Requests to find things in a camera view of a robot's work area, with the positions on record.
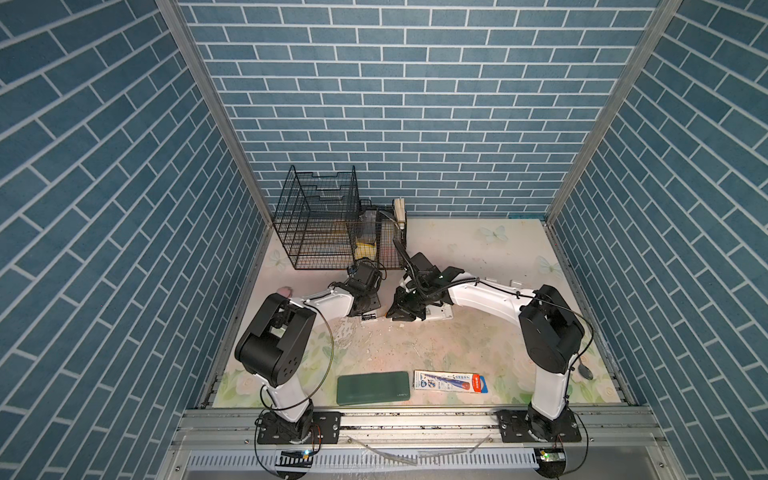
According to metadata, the black wire file rack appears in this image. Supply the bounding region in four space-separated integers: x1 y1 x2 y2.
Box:
273 167 360 270

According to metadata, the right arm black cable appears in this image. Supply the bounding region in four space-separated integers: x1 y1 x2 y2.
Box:
377 211 541 301

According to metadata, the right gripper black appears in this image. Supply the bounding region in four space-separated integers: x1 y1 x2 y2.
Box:
381 284 430 323

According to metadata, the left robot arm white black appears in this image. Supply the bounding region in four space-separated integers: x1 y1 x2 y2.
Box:
234 257 386 444

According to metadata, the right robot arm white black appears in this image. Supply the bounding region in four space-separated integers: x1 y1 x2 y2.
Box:
387 249 586 443

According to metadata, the white blue red package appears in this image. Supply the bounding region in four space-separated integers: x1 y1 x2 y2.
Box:
413 370 488 394

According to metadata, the yellow item in basket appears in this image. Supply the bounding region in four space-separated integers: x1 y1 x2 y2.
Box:
353 239 378 260

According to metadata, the green flat case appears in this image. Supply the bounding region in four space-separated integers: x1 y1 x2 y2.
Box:
336 371 411 406

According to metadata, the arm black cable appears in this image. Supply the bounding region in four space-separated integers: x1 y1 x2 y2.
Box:
377 211 541 301
259 302 336 412

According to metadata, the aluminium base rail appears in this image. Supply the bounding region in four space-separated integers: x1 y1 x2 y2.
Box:
159 405 683 479

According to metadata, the metal spoon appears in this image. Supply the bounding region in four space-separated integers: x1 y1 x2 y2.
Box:
577 359 594 381

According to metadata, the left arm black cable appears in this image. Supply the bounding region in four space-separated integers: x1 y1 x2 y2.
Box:
259 302 336 412

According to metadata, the black wire mesh basket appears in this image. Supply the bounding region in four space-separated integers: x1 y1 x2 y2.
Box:
352 199 407 270

